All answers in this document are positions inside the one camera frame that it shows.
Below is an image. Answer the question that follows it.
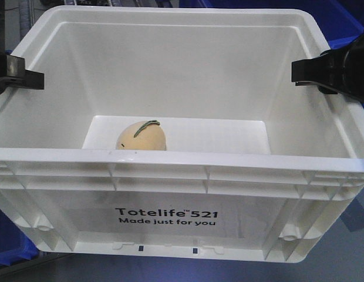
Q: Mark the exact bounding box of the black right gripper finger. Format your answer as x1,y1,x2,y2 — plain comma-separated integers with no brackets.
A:
291,32,364,103

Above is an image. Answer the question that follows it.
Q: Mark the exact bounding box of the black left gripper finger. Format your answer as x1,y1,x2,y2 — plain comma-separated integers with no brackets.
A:
0,52,44,95

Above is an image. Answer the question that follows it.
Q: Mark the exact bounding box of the white plastic tote crate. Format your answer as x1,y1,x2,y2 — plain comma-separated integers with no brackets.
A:
0,6,364,263

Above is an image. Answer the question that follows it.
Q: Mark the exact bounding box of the yellow mango plush toy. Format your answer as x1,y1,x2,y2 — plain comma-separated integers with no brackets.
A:
116,120,167,150

